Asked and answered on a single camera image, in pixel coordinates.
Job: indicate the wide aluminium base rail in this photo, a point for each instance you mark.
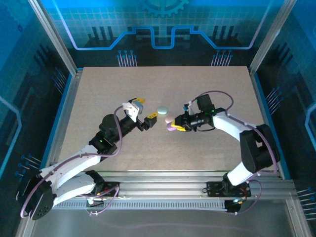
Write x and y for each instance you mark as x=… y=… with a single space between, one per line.
x=160 y=185

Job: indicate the purple earbud charging case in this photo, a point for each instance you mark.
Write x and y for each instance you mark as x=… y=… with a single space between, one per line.
x=169 y=127

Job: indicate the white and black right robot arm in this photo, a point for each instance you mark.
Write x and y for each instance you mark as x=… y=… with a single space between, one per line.
x=232 y=124

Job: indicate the aluminium side rail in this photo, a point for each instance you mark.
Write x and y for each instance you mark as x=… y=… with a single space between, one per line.
x=69 y=108
x=259 y=98

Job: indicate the aluminium frame post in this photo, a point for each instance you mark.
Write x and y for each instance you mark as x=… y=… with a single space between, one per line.
x=271 y=37
x=54 y=37

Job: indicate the mint earbud charging case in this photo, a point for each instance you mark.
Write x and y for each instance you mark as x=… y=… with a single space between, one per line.
x=163 y=110

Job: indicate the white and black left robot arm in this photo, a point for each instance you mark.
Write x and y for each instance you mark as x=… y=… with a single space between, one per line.
x=71 y=165

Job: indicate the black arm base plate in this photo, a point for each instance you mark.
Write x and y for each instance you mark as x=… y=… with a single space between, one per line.
x=213 y=187
x=112 y=184

